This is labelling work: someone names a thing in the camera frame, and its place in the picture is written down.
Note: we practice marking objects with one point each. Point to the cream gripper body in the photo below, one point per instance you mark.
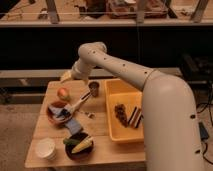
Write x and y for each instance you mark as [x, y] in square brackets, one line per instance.
[66, 76]

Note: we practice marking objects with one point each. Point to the yellow banana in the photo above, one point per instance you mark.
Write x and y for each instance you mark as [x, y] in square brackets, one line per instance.
[87, 142]

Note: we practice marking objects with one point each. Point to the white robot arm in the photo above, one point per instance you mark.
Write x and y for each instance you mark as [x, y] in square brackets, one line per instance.
[171, 131]

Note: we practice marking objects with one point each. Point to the red bowl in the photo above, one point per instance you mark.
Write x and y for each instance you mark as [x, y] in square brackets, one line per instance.
[58, 112]

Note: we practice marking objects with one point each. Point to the dark brown bowl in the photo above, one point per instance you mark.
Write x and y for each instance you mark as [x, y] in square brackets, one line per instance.
[82, 154]

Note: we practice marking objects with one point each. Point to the red yellow apple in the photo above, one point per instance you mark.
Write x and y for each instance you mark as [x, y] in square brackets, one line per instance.
[63, 94]

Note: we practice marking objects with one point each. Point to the metal cup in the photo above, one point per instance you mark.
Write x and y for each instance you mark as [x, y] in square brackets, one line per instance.
[94, 88]

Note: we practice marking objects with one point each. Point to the blue cloth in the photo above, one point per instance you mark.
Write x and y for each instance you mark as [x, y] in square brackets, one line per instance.
[73, 125]

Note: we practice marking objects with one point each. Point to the wooden table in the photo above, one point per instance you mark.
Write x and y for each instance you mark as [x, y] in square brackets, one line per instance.
[105, 150]

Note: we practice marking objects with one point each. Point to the yellow plastic bin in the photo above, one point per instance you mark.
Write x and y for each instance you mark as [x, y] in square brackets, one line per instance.
[120, 92]

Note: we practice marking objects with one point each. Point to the dark grape bunch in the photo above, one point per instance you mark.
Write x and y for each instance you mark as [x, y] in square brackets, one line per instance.
[121, 114]

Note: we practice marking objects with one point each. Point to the green cucumber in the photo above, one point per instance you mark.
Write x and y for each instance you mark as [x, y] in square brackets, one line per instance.
[70, 141]

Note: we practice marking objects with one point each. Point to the white paper cup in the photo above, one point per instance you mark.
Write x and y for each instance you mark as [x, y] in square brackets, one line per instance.
[46, 148]

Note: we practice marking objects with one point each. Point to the striped brown white block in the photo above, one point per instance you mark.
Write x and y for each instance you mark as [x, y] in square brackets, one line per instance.
[135, 118]

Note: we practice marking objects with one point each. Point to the white handled brush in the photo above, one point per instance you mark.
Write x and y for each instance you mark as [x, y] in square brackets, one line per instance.
[72, 108]

